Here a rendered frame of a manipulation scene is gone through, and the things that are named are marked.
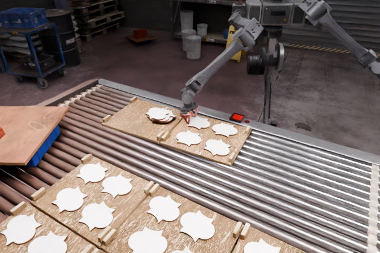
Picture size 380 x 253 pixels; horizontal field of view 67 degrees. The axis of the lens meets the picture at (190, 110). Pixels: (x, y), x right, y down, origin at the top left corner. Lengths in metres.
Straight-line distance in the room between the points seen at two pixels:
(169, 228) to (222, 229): 0.20
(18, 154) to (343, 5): 5.56
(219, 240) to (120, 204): 0.43
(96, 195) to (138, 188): 0.18
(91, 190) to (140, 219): 0.29
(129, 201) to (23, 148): 0.59
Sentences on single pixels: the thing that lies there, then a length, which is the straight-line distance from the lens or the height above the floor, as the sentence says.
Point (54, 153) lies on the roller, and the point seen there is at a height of 0.91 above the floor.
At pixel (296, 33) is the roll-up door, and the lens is 6.16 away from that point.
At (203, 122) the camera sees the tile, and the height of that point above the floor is 0.95.
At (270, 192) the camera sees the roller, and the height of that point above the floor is 0.91.
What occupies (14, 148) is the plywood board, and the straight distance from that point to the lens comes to 1.61.
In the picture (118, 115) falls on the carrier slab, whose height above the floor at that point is 0.94.
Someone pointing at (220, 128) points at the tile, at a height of 0.95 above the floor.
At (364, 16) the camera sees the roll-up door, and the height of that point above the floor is 0.70.
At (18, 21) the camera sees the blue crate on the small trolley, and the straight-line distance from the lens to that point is 4.72.
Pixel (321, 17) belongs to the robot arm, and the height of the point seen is 1.54.
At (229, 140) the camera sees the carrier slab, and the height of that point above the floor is 0.94.
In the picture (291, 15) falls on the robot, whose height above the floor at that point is 1.45.
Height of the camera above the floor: 1.88
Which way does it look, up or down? 31 degrees down
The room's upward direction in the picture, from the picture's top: 1 degrees counter-clockwise
